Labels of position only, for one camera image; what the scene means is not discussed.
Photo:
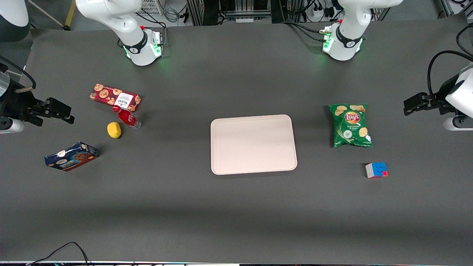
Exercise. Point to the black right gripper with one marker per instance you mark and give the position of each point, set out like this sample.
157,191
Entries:
14,102

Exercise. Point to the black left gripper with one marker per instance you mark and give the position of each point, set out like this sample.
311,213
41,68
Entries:
438,99

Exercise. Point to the red coke bottle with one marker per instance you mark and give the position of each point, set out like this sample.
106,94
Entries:
127,117

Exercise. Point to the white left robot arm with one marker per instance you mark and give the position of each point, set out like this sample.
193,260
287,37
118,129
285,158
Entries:
349,37

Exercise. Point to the beige plastic tray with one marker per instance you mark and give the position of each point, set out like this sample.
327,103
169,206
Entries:
253,144

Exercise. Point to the blue chocolate cookie box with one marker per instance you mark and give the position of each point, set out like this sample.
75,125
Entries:
72,157

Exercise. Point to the red cookie box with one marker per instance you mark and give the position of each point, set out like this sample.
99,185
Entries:
114,96

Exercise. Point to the yellow lemon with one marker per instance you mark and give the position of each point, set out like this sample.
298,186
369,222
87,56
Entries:
114,130

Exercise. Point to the green Lay's chips bag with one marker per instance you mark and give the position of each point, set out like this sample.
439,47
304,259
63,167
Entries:
351,125

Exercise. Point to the Rubik's cube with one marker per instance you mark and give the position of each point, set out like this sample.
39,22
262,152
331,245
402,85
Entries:
376,170

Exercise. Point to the white power strip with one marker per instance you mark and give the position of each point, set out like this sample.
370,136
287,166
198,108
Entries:
317,13

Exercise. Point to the dark grey table mat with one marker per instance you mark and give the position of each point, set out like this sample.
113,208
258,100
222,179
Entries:
236,207

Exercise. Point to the black equipment rack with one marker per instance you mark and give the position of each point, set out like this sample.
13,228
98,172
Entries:
232,11

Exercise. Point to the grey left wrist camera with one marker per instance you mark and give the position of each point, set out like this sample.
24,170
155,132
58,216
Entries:
458,123

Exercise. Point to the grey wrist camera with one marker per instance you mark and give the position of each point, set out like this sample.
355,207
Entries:
458,123
11,126

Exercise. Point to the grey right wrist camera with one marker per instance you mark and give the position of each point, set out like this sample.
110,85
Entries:
11,126

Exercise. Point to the yellow black post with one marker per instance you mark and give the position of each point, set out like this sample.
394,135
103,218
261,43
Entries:
69,14

